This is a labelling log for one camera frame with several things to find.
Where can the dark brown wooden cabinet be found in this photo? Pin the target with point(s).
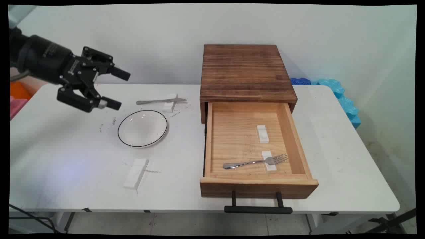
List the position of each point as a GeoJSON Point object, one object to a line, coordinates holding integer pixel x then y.
{"type": "Point", "coordinates": [247, 71]}

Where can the black metal table leg frame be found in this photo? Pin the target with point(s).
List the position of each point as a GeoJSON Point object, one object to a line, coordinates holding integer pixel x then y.
{"type": "Point", "coordinates": [391, 221]}

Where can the white plate with black rim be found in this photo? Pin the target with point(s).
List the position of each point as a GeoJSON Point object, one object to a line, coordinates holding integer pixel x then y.
{"type": "Point", "coordinates": [142, 128]}

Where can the light wooden drawer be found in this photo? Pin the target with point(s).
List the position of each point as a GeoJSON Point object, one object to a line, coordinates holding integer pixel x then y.
{"type": "Point", "coordinates": [239, 139]}

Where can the long white cutlery rest block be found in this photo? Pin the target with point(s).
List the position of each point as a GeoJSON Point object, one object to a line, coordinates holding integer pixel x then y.
{"type": "Point", "coordinates": [136, 173]}

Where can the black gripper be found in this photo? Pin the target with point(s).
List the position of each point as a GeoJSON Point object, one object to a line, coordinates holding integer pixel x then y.
{"type": "Point", "coordinates": [46, 59]}

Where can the silver table knife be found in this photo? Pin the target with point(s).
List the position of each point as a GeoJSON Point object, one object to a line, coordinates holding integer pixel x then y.
{"type": "Point", "coordinates": [156, 101]}

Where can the dark blue foam piece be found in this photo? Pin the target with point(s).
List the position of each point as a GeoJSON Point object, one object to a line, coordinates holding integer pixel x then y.
{"type": "Point", "coordinates": [300, 81]}

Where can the orange box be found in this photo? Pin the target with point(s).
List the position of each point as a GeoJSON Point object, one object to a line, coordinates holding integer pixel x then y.
{"type": "Point", "coordinates": [19, 91]}

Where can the light blue foam piece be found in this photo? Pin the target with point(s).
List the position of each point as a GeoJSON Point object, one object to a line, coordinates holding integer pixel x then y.
{"type": "Point", "coordinates": [345, 103]}

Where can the pink box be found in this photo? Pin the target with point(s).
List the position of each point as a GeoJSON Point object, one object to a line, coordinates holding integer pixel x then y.
{"type": "Point", "coordinates": [16, 107]}

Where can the small white cutlery rest block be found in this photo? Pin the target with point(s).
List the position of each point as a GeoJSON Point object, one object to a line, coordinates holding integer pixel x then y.
{"type": "Point", "coordinates": [263, 134]}
{"type": "Point", "coordinates": [269, 166]}
{"type": "Point", "coordinates": [170, 104]}

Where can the silver fork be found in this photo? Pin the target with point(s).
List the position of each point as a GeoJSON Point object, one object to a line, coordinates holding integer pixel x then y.
{"type": "Point", "coordinates": [245, 163]}

